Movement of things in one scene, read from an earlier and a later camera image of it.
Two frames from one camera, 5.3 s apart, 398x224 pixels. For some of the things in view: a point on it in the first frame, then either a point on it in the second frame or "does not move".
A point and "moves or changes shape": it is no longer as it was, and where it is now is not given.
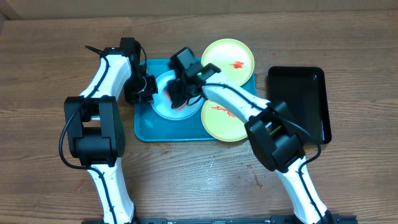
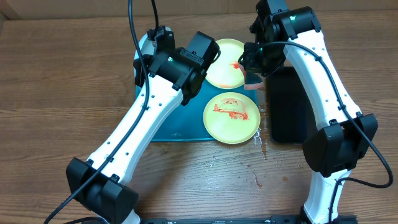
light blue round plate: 161,103 -> 147,48
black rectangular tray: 303,89 does not move
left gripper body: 139,89 -> 140,81
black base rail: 333,219 does not move
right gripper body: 181,90 -> 263,58
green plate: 234,59 does not move
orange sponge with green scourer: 170,98 moves or changes shape
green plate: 222,123 does not move
